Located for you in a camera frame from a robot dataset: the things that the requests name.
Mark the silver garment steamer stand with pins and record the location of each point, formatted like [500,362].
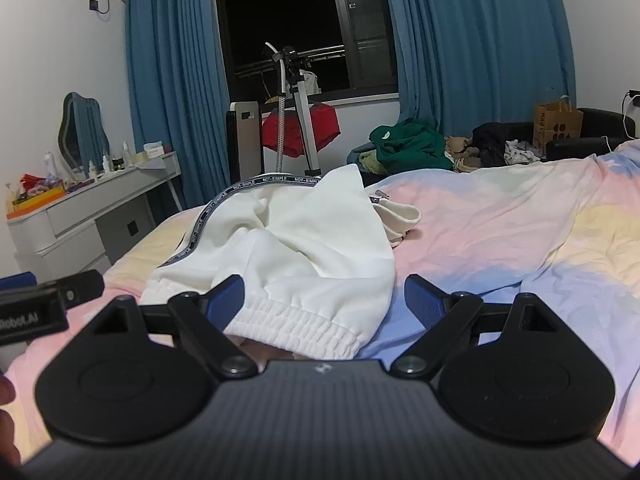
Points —
[307,130]

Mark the metal drying rail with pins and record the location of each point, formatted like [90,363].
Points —
[325,55]

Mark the green garment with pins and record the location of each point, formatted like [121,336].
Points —
[410,147]

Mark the white spray bottle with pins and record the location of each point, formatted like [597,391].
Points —
[126,155]

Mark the white tissue box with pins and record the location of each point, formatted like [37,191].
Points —
[153,151]

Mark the beige cloth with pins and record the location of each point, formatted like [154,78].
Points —
[462,152]

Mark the small white bottle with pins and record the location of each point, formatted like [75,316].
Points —
[106,164]

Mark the red garment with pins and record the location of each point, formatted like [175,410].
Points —
[280,132]

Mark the blue curtain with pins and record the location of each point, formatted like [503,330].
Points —
[175,85]
[475,45]

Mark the white dressing table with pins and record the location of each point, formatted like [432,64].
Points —
[75,215]

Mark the white standing panel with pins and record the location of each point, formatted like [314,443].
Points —
[245,140]

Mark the white blanket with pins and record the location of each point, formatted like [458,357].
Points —
[300,255]

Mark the black sofa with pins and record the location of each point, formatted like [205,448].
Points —
[600,130]

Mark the dark window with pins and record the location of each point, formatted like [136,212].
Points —
[290,5]

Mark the black garment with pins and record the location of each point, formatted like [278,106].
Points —
[492,142]

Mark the yellowish cloth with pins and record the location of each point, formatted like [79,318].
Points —
[371,165]

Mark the white patterned cloth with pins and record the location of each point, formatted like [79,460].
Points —
[522,152]

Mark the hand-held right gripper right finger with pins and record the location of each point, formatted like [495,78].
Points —
[422,301]

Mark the blue cloth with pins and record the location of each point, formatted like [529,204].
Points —
[361,151]

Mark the person's left hand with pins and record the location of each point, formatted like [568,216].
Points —
[7,435]

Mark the wavy framed mirror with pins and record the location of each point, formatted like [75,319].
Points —
[80,130]

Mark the orange tray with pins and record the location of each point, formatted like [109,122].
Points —
[37,200]

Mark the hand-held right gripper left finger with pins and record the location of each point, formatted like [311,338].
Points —
[225,302]

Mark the cardboard box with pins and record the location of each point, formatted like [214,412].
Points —
[557,125]

